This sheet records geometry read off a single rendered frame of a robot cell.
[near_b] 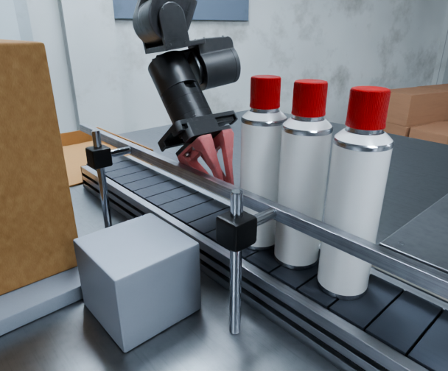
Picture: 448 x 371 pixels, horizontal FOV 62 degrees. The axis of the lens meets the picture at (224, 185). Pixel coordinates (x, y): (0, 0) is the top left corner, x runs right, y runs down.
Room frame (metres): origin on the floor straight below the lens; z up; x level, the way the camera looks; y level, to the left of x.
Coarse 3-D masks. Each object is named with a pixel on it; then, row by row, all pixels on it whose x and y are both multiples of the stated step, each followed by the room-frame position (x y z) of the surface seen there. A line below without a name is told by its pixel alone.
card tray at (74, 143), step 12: (72, 132) 1.02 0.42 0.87; (84, 132) 1.04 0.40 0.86; (108, 132) 1.01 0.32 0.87; (72, 144) 1.01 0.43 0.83; (84, 144) 1.01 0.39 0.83; (108, 144) 1.01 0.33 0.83; (72, 156) 0.90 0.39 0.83; (84, 156) 0.90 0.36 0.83; (132, 156) 0.90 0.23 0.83; (72, 168) 0.82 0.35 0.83; (72, 180) 0.74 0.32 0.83
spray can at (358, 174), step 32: (352, 96) 0.32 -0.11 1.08; (384, 96) 0.31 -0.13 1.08; (352, 128) 0.32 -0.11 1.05; (384, 128) 0.31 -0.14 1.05; (352, 160) 0.30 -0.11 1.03; (384, 160) 0.30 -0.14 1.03; (352, 192) 0.30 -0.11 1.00; (384, 192) 0.31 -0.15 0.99; (352, 224) 0.30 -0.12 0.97; (320, 256) 0.33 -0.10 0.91; (352, 256) 0.30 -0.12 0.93; (320, 288) 0.32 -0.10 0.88; (352, 288) 0.30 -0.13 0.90
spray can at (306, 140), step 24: (312, 96) 0.36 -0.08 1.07; (288, 120) 0.37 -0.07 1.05; (312, 120) 0.36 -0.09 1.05; (288, 144) 0.36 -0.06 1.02; (312, 144) 0.35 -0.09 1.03; (288, 168) 0.36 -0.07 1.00; (312, 168) 0.35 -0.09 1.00; (288, 192) 0.36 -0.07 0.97; (312, 192) 0.35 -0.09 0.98; (312, 216) 0.35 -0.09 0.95; (288, 240) 0.35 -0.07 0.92; (312, 240) 0.35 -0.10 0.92; (288, 264) 0.35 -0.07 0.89; (312, 264) 0.36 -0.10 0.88
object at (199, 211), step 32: (128, 160) 0.73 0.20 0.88; (160, 192) 0.57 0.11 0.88; (192, 192) 0.57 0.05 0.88; (192, 224) 0.46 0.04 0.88; (256, 256) 0.38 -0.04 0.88; (384, 288) 0.32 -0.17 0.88; (352, 320) 0.27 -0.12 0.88; (384, 320) 0.27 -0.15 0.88; (416, 320) 0.27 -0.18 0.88; (416, 352) 0.23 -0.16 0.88
